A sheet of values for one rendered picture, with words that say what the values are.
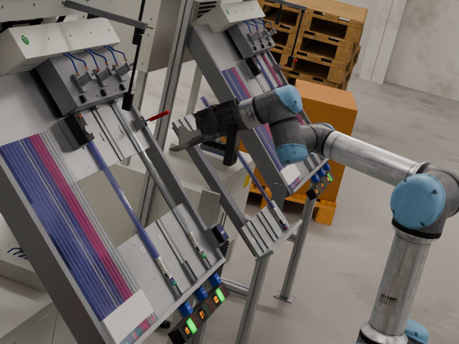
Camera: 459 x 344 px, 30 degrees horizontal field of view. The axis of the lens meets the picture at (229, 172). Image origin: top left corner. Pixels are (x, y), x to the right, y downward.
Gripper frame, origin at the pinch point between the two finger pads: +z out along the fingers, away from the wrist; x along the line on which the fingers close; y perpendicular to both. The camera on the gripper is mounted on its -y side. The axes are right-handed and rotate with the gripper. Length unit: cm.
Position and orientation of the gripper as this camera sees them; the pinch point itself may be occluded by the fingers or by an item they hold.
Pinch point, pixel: (179, 147)
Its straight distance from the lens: 229.4
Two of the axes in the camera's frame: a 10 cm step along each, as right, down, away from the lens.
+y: -3.5, -9.3, -1.0
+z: -8.8, 2.9, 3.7
